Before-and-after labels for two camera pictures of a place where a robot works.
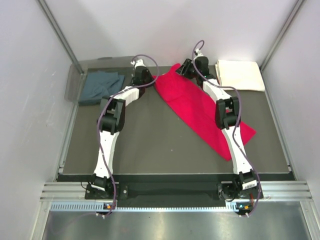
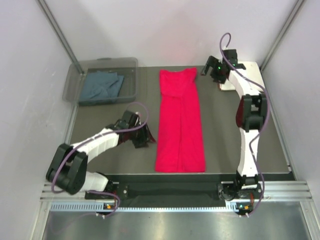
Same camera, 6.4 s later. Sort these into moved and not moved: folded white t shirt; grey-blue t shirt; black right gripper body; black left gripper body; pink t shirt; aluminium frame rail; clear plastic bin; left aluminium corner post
Moved: black right gripper body; black left gripper body; pink t shirt
Not moved: clear plastic bin; left aluminium corner post; aluminium frame rail; grey-blue t shirt; folded white t shirt
